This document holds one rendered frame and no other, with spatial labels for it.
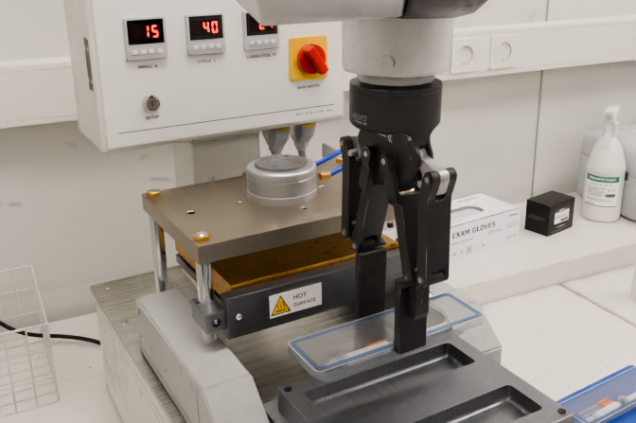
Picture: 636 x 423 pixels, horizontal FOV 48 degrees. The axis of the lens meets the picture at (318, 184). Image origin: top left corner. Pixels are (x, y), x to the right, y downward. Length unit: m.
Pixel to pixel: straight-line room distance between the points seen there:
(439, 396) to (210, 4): 0.51
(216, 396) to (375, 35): 0.35
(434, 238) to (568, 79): 1.25
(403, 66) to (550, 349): 0.78
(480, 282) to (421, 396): 0.69
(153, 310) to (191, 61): 0.29
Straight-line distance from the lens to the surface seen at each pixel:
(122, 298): 1.01
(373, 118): 0.56
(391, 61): 0.53
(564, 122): 1.81
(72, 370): 1.22
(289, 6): 0.45
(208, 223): 0.73
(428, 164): 0.56
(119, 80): 0.85
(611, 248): 1.55
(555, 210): 1.56
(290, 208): 0.76
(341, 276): 0.76
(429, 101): 0.57
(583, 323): 1.34
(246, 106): 0.91
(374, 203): 0.63
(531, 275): 1.41
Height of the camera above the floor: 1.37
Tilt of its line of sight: 18 degrees down
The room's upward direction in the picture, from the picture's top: 1 degrees counter-clockwise
